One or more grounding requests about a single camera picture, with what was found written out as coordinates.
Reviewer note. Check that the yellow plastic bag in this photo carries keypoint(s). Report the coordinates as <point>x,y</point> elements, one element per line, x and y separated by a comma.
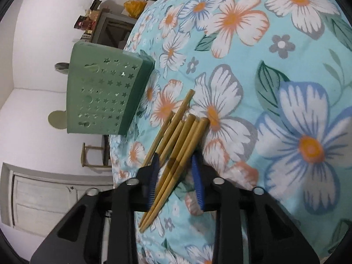
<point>134,8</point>

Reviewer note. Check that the wooden chopstick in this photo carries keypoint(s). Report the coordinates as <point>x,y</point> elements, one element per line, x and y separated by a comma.
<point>165,126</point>
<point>190,140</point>
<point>198,137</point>
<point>176,137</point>
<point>184,133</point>

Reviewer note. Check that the bundle of wooden chopsticks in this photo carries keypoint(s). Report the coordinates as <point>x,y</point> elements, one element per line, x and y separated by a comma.
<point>184,107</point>

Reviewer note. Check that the red sauce bottle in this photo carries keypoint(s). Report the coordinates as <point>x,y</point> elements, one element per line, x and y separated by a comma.
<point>81,23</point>

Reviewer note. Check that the wooden side table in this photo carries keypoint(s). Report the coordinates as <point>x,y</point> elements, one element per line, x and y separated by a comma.
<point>110,22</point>

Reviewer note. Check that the green perforated utensil holder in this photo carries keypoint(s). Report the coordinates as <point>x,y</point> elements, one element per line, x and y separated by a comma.
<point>104,88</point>

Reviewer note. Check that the wooden chair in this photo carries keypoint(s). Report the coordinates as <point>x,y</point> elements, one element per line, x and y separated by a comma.
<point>84,154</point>

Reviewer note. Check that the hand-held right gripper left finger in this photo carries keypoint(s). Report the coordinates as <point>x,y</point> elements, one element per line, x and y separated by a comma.
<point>153,178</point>

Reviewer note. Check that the tabletop clutter pile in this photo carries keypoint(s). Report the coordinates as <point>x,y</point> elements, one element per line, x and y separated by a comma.
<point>89,22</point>

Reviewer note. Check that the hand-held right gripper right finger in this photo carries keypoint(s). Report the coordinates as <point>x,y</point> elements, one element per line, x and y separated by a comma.
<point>198,181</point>

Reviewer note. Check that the white panelled door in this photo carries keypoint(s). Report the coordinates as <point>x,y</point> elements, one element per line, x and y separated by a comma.
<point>41,198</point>

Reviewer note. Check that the floral blue tablecloth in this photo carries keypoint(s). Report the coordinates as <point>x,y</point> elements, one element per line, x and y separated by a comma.
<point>275,101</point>

